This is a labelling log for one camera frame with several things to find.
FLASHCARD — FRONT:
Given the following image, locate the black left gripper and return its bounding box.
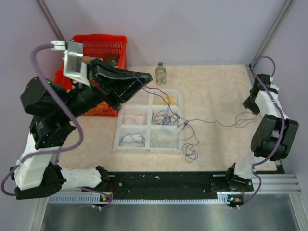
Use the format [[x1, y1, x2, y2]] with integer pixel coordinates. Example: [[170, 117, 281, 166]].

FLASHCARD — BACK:
[[58, 58, 153, 122]]

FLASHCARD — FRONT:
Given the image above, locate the grey wire in tray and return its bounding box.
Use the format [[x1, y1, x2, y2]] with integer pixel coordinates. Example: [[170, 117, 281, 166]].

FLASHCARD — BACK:
[[151, 133, 180, 148]]

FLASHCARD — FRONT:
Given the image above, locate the blue wire in tray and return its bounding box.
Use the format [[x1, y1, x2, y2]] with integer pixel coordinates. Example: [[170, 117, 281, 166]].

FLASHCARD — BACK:
[[119, 133, 146, 147]]

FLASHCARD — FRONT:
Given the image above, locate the white compartment organizer tray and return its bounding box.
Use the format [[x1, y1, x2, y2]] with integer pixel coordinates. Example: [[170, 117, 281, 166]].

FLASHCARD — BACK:
[[113, 89, 185, 154]]

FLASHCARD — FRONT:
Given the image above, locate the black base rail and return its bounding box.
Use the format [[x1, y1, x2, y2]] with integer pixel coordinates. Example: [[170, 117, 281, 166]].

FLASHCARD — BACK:
[[94, 171, 254, 200]]

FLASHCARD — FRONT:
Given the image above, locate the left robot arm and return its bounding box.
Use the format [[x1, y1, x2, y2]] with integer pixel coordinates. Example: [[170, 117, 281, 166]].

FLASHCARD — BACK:
[[10, 58, 152, 200]]

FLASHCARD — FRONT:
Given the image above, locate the pink wire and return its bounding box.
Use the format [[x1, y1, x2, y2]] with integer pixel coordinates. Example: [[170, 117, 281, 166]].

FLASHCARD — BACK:
[[123, 113, 147, 125]]

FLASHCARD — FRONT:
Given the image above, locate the wire pile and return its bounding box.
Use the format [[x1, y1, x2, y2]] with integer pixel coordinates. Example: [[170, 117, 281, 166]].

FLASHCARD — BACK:
[[133, 73, 259, 163]]

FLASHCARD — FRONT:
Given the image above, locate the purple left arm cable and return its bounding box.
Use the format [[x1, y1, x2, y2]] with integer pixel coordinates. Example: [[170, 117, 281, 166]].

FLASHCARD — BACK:
[[1, 44, 114, 207]]

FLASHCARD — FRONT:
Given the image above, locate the red plastic basket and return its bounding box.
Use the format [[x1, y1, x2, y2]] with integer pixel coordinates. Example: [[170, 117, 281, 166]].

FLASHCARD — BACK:
[[53, 34, 128, 117]]

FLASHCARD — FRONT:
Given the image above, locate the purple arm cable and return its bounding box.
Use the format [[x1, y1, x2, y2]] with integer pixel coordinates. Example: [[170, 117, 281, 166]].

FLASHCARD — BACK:
[[1, 44, 114, 207], [237, 56, 287, 210]]

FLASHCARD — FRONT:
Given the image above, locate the yellow wire in tray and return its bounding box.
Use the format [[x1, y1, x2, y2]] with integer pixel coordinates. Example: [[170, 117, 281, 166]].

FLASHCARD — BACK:
[[155, 95, 179, 105]]

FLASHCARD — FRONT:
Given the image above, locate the clear glass bottle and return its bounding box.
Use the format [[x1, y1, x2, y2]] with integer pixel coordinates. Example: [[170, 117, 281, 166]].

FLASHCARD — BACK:
[[155, 62, 167, 86]]

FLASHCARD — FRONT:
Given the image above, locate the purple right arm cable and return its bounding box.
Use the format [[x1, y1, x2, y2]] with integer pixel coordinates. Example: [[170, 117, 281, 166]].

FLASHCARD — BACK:
[[237, 56, 287, 210]]

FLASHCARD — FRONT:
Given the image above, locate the purple wire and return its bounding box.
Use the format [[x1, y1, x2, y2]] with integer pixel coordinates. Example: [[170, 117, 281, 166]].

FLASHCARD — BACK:
[[152, 109, 181, 126]]

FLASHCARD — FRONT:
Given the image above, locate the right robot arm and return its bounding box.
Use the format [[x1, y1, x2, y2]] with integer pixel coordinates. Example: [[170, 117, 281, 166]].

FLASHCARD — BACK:
[[224, 74, 299, 191]]

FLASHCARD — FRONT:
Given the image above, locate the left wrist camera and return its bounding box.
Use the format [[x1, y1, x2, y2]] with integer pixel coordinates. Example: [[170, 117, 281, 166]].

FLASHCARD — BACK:
[[51, 40, 90, 86]]

